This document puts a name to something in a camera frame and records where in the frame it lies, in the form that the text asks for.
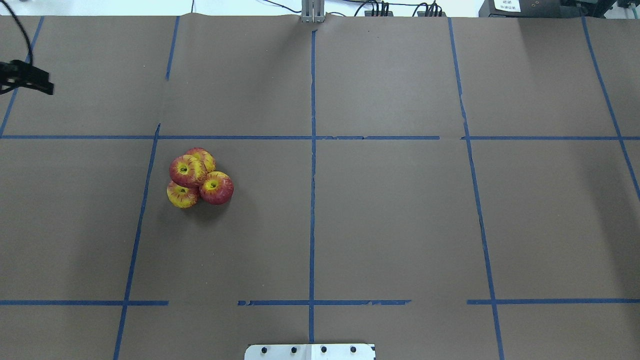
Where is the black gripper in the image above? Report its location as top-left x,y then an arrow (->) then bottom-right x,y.
0,60 -> 55,95

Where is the red yellow apple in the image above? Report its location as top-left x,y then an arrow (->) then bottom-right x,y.
166,180 -> 201,209
199,171 -> 234,206
169,154 -> 207,189
185,146 -> 217,173

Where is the blue tape strip crossing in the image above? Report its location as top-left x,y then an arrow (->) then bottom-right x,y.
1,135 -> 441,141

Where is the red yellow apple top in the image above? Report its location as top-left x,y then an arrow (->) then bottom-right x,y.
185,146 -> 217,173

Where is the blue tape strip long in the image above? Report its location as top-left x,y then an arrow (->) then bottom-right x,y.
308,29 -> 318,344

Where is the white metal mounting plate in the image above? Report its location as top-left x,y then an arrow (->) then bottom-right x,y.
244,342 -> 377,360

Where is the dark equipment box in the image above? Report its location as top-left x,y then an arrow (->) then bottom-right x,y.
478,0 -> 616,19

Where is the black cable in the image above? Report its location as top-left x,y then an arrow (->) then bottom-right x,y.
0,0 -> 35,65

